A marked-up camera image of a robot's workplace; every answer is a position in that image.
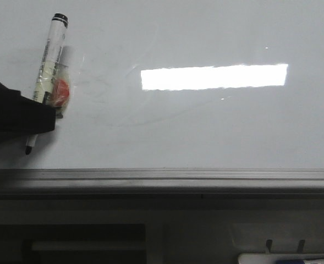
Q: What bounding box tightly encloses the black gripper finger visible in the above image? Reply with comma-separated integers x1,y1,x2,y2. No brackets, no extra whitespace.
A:
0,82,56,144

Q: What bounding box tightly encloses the white black whiteboard marker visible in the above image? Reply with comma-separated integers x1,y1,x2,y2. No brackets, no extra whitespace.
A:
24,13,69,156

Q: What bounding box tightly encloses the red round magnet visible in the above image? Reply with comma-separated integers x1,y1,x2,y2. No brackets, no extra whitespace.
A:
46,63,70,119

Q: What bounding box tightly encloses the grey metal hook left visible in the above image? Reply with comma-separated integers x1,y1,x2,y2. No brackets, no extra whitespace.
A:
265,239,273,254

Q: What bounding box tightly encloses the grey metal hook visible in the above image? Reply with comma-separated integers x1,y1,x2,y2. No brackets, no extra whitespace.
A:
296,239,305,254
265,239,273,254

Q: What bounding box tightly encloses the grey metal hook middle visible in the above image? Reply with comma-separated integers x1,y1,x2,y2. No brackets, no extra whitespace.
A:
296,239,305,254

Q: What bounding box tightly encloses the dark recessed drawer handle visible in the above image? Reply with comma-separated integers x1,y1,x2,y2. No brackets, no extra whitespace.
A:
0,224,147,263

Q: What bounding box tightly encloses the white whiteboard with aluminium frame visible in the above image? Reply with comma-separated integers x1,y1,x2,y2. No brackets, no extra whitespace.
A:
0,1,324,199

